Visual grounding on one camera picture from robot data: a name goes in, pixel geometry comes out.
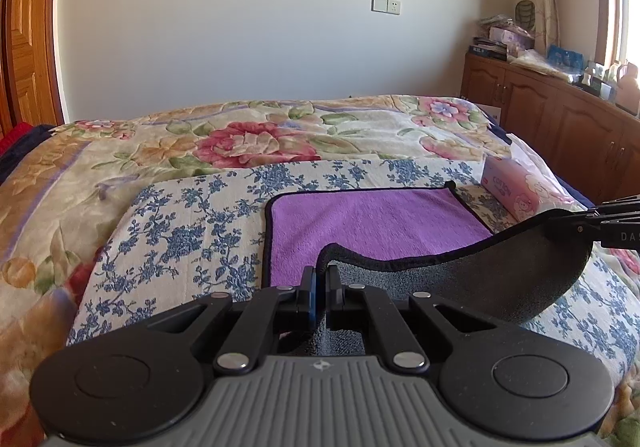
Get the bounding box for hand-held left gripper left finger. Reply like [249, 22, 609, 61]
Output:
[149, 266, 319, 376]

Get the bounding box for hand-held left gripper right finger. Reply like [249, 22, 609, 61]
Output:
[324, 266, 496, 374]

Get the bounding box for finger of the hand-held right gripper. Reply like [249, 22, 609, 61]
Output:
[544, 201, 604, 242]

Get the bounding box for purple and grey towel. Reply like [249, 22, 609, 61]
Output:
[264, 181, 594, 359]

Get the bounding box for white floral pillow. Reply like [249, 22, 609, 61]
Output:
[504, 131, 587, 209]

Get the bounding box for pink tissue pack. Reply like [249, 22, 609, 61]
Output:
[481, 156, 542, 219]

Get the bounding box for wooden cabinet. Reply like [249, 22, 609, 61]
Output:
[460, 51, 640, 209]

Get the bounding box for blue floral quilt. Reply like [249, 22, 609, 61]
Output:
[66, 156, 640, 378]

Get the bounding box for clear plastic bag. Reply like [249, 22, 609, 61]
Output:
[509, 50, 571, 79]

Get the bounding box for blue packet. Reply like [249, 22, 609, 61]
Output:
[546, 44, 586, 71]

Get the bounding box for stack of books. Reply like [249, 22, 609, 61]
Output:
[469, 36, 510, 61]

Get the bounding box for pink box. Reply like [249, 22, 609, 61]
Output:
[488, 26, 535, 51]

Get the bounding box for large flower print blanket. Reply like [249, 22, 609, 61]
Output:
[0, 94, 640, 447]

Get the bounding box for green patterned ornament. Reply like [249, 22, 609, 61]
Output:
[515, 0, 537, 34]

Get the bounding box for dark blue cloth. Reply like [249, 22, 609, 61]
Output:
[0, 124, 55, 183]

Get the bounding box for red cloth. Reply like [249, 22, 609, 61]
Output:
[0, 122, 33, 155]

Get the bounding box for wooden door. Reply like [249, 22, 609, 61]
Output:
[0, 0, 66, 138]

